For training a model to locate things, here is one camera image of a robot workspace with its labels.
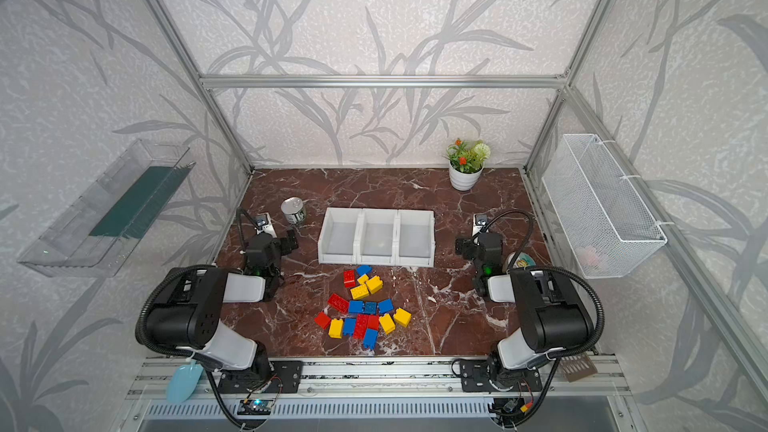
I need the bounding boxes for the long red lego brick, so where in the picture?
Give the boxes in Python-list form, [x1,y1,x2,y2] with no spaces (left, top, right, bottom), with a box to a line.
[328,293,350,314]

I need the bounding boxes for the yellow lego brick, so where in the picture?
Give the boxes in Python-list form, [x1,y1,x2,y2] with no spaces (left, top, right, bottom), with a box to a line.
[379,314,396,335]
[328,319,344,339]
[393,308,412,327]
[365,276,383,295]
[350,284,370,301]

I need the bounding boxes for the blue lego brick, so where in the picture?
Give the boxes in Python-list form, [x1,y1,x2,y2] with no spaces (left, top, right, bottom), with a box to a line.
[362,329,378,351]
[378,299,394,315]
[356,265,372,277]
[363,301,378,315]
[348,300,365,315]
[342,317,356,337]

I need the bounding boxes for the long red lego bottom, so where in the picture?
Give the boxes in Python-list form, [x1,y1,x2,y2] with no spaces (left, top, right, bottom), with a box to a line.
[353,314,369,340]

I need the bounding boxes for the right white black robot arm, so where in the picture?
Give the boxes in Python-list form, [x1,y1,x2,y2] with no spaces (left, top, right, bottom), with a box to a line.
[455,231,606,373]

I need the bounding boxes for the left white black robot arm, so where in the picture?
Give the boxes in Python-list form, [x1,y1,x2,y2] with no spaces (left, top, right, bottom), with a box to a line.
[135,230,298,380]

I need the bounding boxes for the silver tin can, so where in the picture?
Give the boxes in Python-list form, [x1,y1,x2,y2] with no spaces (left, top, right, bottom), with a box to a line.
[281,197,306,226]

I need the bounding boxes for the white left sorting bin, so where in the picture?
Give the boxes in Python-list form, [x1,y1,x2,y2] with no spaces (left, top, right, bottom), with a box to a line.
[317,207,362,264]

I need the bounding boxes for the white sorting bin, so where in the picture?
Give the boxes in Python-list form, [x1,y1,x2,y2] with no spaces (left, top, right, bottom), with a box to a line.
[396,210,435,268]
[317,207,362,264]
[360,209,397,266]

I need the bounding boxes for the white right sorting bin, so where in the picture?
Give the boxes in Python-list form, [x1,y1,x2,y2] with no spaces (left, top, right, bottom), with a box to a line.
[396,210,435,268]

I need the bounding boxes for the red lego brick bottom left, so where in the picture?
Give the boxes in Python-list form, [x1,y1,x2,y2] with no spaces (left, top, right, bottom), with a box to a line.
[314,311,332,330]

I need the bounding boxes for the potted plant white pot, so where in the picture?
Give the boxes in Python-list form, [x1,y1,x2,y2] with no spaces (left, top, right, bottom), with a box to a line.
[447,139,491,192]

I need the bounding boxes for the red lego brick top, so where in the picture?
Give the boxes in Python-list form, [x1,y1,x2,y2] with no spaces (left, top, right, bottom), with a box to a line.
[343,270,358,289]

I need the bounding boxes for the blue lego brick top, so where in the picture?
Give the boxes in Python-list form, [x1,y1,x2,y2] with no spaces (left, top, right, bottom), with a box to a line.
[356,265,372,277]

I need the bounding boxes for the white middle sorting bin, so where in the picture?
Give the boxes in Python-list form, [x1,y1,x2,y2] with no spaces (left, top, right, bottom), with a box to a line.
[360,209,397,266]

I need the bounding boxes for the small red lego bottom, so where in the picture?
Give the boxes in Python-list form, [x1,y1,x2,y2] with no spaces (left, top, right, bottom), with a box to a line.
[367,315,380,331]

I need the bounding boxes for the brown slotted spatula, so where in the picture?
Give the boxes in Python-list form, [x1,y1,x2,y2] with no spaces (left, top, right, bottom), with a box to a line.
[560,353,598,383]

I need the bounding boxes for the light blue plastic scoop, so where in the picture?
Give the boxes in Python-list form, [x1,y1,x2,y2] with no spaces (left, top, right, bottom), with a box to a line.
[166,361,204,405]

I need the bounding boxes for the green circuit board left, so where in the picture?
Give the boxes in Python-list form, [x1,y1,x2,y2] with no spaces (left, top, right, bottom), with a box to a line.
[237,398,275,417]

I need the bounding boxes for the white wire mesh basket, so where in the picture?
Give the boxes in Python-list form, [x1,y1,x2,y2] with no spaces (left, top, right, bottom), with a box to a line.
[542,134,667,279]

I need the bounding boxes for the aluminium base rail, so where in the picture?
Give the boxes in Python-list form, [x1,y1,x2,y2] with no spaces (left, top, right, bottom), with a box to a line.
[122,355,631,400]

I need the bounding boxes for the circuit board right wires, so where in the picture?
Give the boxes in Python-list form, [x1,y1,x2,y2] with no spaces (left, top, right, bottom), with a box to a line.
[488,395,535,418]

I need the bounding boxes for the clear plastic wall shelf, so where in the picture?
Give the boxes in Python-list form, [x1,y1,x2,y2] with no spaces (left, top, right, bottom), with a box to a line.
[18,139,196,278]

